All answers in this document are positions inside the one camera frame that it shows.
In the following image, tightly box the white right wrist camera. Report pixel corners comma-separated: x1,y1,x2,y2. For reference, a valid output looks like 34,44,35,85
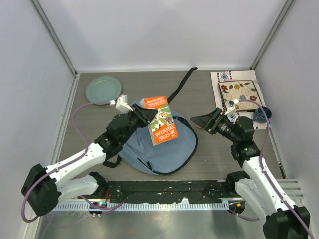
224,99,239,116

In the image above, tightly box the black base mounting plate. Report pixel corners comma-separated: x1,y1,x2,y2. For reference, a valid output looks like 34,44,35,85
77,179,247,204

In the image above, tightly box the light blue backpack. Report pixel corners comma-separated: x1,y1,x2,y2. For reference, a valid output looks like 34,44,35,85
103,67,198,176

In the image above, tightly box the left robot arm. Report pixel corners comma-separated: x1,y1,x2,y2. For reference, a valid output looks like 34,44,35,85
21,104,158,222

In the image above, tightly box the dark blue mug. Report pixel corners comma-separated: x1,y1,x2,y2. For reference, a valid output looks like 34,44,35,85
253,107,272,123

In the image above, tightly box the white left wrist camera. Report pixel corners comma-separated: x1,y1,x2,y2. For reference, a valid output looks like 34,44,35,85
109,94,133,114

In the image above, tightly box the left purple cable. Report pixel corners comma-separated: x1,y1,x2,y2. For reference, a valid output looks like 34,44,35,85
21,99,125,223

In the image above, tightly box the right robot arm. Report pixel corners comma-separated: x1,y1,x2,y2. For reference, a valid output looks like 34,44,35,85
191,108,311,239

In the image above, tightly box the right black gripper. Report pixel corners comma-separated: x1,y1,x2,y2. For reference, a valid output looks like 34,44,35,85
190,107,239,143

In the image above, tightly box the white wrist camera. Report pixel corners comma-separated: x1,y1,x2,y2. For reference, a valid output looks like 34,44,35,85
224,99,239,116
109,94,133,114

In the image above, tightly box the patterned white placemat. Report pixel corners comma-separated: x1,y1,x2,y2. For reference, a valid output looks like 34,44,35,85
210,70,266,123

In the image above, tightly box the floral square plate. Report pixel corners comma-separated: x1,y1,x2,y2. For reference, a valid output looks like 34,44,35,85
218,80,263,112

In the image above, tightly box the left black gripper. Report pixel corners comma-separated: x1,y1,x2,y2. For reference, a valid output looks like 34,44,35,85
121,104,158,144

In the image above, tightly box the slotted cable duct rail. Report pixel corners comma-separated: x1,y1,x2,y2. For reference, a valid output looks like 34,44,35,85
53,199,229,212

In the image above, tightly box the teal round plate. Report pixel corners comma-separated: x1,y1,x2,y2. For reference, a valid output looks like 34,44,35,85
85,76,122,105

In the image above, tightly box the orange 78-storey treehouse book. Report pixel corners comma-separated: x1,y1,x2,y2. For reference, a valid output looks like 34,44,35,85
140,96,179,146

